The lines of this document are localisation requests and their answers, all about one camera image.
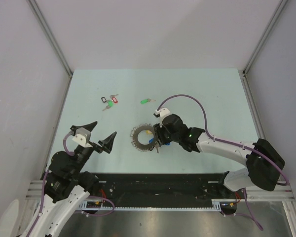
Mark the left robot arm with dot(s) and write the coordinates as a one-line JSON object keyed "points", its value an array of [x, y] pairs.
{"points": [[64, 185]]}

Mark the right aluminium side rail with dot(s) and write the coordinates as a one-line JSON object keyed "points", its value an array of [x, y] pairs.
{"points": [[256, 119]]}

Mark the metal disc with keyrings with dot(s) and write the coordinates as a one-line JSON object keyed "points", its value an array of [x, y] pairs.
{"points": [[140, 136]]}

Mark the white slotted cable duct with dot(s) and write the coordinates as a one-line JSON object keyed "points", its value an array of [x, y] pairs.
{"points": [[89, 207]]}

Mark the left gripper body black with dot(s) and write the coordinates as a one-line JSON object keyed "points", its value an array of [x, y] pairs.
{"points": [[85, 153]]}

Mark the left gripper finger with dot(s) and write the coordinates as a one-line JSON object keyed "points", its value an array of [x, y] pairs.
{"points": [[89, 127], [107, 143]]}

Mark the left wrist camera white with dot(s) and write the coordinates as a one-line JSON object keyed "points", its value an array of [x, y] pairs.
{"points": [[82, 137]]}

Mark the left aluminium frame post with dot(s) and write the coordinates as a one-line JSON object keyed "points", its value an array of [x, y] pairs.
{"points": [[49, 35]]}

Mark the aluminium frame post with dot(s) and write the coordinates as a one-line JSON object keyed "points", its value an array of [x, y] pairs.
{"points": [[266, 34], [49, 35]]}

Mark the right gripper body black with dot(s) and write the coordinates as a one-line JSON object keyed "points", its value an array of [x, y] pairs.
{"points": [[162, 134]]}

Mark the front aluminium crossbar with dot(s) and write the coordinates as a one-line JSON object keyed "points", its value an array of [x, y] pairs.
{"points": [[281, 193]]}

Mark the right aluminium frame post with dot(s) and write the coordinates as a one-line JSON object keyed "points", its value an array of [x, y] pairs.
{"points": [[266, 34]]}

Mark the key with red tag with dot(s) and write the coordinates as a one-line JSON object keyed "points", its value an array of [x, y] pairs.
{"points": [[113, 98]]}

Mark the key with green tag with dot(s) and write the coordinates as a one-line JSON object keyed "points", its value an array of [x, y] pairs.
{"points": [[147, 101]]}

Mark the key with light-green tag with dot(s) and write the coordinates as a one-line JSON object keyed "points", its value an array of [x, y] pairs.
{"points": [[109, 105]]}

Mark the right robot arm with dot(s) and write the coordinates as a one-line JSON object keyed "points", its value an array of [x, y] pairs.
{"points": [[261, 162]]}

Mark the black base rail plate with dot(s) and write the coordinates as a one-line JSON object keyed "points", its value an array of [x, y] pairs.
{"points": [[164, 190]]}

